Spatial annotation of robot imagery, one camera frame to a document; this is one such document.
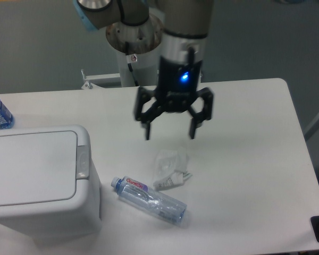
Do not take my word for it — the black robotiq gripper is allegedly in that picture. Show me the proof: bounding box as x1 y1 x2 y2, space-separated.
133 57 214 140

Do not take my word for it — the white plastic trash can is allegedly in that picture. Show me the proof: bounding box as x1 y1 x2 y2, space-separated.
0 125 102 239

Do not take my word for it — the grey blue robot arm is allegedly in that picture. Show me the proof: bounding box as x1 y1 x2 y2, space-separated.
73 1 214 138

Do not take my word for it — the crumpled clear plastic wrapper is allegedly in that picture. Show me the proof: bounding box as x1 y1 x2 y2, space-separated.
153 147 192 191

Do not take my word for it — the clear empty water bottle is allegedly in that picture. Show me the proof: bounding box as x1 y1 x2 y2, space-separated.
111 176 187 225

